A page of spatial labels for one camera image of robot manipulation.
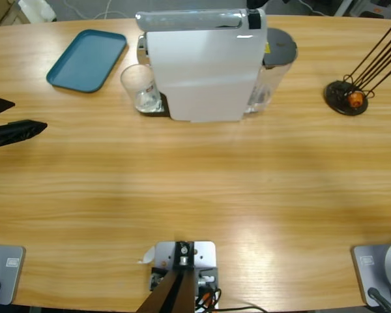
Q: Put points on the white block with dark post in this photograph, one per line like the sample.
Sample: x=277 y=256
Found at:
x=182 y=257

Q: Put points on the grey equipment box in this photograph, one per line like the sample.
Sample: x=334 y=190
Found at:
x=378 y=8

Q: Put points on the white paper tab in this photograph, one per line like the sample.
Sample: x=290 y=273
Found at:
x=147 y=256

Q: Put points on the white capsule coffee machine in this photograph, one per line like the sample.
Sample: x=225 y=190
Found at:
x=198 y=75

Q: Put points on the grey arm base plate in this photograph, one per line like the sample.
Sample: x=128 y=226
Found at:
x=6 y=274
x=378 y=267

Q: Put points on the white metal frame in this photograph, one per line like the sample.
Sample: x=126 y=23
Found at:
x=342 y=8

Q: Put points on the clear glass cup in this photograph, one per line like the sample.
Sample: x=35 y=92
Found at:
x=140 y=84

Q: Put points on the teal plastic tray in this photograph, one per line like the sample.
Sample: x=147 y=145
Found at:
x=84 y=62

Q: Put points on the silver foil orange capsule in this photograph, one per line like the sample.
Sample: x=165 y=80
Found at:
x=356 y=99

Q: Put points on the brown cardboard box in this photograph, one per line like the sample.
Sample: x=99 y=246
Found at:
x=0 y=13

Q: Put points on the clear water tank black lid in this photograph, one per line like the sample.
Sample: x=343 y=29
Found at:
x=280 y=44

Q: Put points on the grey coffee machine lever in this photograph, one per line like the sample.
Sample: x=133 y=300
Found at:
x=189 y=20

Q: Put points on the white foam block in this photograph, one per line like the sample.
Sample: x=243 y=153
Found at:
x=36 y=8

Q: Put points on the black capsule holder with rods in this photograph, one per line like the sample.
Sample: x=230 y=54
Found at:
x=337 y=98

